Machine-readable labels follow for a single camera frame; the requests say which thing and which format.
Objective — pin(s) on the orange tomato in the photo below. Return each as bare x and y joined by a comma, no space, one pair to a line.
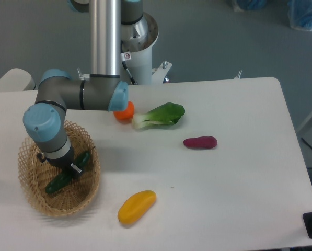
126,114

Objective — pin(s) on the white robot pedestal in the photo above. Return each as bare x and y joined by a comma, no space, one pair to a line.
121,46

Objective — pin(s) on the woven wicker basket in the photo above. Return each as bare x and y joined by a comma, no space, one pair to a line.
35,173

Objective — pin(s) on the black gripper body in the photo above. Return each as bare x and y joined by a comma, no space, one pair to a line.
64,163

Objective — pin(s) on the green bok choy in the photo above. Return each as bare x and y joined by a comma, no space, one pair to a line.
164,115

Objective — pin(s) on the blue plastic bag left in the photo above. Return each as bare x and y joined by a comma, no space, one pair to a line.
248,5

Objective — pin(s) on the yellow mango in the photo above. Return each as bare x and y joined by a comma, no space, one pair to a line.
136,206

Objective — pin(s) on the purple sweet potato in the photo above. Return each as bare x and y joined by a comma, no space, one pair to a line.
202,142

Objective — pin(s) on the blue plastic bag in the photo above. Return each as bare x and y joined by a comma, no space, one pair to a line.
300,14
248,5

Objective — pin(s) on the dark green cucumber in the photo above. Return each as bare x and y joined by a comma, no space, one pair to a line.
67,175

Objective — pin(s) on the blue plastic bag right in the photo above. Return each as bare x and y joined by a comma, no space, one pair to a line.
300,14

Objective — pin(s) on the white chair back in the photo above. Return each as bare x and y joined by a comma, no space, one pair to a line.
17,80

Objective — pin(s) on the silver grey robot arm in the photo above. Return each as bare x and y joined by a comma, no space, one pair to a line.
103,90

